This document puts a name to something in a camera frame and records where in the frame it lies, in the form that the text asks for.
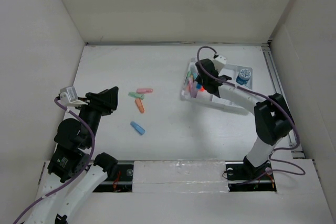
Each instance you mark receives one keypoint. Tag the pastel blue short highlighter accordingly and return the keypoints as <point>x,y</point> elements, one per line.
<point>138,128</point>

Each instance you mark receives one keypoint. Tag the pastel pink highlighter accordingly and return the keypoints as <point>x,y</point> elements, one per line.
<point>144,90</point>

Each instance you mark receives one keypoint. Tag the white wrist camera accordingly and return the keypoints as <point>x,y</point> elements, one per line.
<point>68,96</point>
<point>219,62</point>

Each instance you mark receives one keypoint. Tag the pastel green clear highlighter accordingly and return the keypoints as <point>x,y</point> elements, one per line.
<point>186,88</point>

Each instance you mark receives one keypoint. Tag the pastel blue clear highlighter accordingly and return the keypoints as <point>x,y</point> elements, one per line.
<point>194,71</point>

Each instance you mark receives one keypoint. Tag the aluminium rail back edge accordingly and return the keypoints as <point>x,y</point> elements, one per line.
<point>161,43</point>

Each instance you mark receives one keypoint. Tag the pastel green short highlighter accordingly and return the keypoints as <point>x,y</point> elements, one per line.
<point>136,95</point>

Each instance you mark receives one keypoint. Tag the white divided organizer tray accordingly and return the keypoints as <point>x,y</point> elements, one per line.
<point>212,101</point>

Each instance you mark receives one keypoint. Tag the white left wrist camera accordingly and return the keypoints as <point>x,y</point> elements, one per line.
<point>68,96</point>

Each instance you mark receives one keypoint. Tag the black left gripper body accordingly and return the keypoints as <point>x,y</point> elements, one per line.
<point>93,110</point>

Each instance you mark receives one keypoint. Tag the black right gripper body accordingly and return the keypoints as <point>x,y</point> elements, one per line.
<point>200,81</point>

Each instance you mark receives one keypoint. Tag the pastel purple highlighter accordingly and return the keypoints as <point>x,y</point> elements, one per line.
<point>192,88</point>

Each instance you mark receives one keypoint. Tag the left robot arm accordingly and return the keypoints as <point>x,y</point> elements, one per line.
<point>72,171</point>

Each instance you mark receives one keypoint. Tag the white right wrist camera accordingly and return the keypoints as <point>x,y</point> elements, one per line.
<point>219,62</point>

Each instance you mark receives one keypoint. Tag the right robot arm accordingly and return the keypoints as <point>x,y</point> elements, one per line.
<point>273,120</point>

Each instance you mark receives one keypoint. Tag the pastel orange short highlighter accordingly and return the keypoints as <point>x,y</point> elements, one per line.
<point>139,105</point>

